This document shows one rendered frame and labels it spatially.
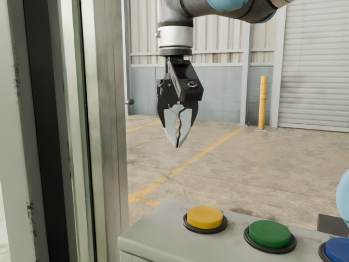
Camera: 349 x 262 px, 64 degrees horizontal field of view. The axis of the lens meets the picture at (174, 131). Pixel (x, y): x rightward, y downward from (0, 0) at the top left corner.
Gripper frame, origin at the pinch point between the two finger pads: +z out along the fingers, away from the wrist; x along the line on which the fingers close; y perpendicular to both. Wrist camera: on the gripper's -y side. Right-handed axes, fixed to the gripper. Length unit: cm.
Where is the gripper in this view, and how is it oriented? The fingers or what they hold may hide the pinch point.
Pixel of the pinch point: (177, 143)
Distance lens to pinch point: 62.3
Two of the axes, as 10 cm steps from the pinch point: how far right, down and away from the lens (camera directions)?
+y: -2.0, -2.0, 9.6
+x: -9.8, 0.4, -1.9
